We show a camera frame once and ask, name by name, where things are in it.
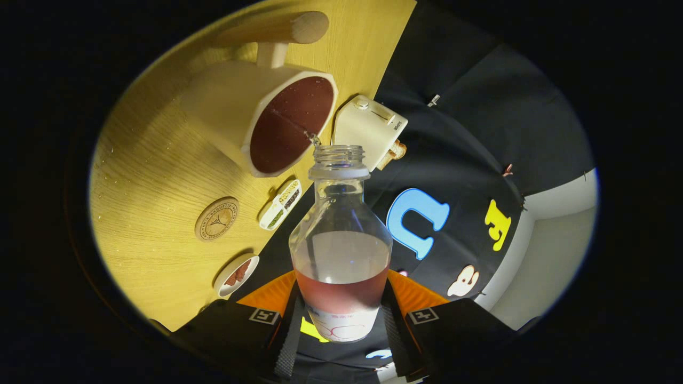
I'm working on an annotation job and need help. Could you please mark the wooden table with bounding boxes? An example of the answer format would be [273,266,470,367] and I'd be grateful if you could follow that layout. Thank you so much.
[88,0,418,332]

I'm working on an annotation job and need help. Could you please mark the white toaster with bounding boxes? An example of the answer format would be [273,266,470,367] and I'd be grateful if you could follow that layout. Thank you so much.
[332,95,409,171]

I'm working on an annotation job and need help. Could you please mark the white round plate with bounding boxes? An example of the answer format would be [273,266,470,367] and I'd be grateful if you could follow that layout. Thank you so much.
[213,254,260,298]

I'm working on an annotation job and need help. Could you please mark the clear juice bottle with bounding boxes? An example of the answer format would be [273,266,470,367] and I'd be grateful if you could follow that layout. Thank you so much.
[289,144,394,343]

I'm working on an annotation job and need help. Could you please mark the round cork coaster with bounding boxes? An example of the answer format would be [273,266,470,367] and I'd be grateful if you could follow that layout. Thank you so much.
[194,197,240,242]

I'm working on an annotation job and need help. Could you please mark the white divided snack tray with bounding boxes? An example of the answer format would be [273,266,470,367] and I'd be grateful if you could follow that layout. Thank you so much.
[259,179,303,231]

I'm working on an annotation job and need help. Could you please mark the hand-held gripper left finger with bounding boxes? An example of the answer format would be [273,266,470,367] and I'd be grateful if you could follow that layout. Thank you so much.
[160,269,307,384]

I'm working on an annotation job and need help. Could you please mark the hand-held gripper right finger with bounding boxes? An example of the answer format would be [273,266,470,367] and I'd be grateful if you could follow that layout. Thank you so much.
[380,269,534,384]

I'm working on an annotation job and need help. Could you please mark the cream cup with wooden handle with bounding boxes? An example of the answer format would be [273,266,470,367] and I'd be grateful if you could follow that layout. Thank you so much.
[179,11,339,178]

